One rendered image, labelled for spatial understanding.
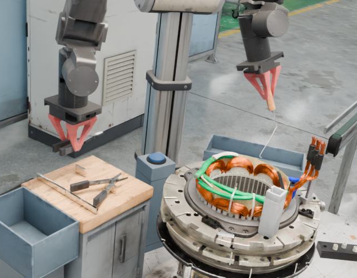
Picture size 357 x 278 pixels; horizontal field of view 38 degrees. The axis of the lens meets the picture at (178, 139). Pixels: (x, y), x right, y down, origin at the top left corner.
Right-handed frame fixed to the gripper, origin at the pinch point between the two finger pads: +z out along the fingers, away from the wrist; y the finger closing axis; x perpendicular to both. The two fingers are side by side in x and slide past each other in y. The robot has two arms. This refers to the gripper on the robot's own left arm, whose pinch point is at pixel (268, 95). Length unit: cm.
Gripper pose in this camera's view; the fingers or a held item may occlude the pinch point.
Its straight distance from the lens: 127.4
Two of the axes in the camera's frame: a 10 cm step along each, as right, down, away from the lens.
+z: 2.6, 9.1, 3.1
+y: 7.4, -4.0, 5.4
